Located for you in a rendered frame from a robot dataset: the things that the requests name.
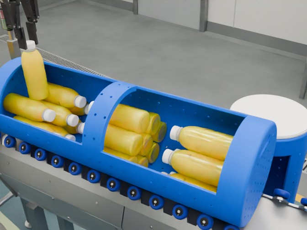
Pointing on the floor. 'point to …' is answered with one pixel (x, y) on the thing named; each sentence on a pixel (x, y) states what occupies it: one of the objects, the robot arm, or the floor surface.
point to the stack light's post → (13, 49)
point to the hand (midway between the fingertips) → (26, 35)
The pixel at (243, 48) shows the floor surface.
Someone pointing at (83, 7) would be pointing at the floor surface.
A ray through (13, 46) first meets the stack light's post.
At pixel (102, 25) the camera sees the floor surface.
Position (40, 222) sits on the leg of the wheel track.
